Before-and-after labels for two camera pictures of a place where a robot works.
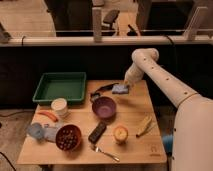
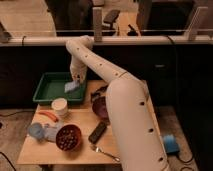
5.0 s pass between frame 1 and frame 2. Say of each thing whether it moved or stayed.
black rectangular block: stayed
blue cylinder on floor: stayed
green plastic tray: stayed
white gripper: moved
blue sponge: moved
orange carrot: stayed
